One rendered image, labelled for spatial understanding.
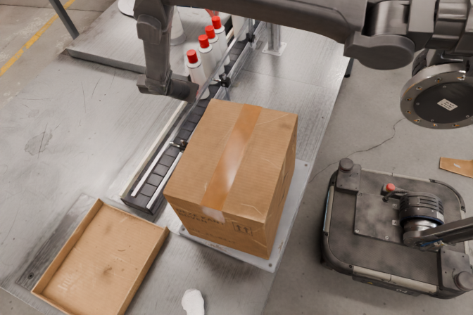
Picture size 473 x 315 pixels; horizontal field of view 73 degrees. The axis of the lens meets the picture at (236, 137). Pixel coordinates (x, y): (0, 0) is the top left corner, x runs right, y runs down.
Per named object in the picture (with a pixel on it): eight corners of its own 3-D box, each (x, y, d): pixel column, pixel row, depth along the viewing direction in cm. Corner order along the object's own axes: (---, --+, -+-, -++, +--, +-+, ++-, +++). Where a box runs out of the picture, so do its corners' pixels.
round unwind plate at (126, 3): (140, -18, 180) (139, -21, 179) (186, -13, 171) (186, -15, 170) (107, 13, 165) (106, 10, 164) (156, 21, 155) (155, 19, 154)
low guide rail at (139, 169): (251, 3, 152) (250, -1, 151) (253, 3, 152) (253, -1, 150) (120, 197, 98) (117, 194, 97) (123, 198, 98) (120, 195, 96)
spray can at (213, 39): (215, 66, 131) (205, 22, 115) (226, 68, 129) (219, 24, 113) (210, 74, 129) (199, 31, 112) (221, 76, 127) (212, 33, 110)
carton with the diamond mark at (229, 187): (225, 151, 109) (211, 97, 88) (295, 168, 102) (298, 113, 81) (188, 235, 93) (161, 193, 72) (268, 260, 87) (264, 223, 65)
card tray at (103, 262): (103, 202, 105) (98, 197, 102) (169, 230, 97) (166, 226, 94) (39, 294, 90) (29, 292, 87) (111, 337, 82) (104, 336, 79)
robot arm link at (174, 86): (171, 96, 95) (173, 77, 95) (151, 94, 98) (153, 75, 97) (182, 98, 102) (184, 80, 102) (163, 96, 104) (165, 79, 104)
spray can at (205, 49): (210, 74, 128) (199, 31, 112) (222, 77, 127) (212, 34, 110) (204, 84, 126) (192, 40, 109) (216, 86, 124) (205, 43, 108)
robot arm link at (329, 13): (109, -18, 44) (130, -78, 46) (136, 33, 57) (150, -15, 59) (427, 51, 44) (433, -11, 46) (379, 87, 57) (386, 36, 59)
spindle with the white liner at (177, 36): (172, 31, 149) (151, -34, 125) (189, 34, 146) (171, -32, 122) (162, 43, 144) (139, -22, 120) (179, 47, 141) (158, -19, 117)
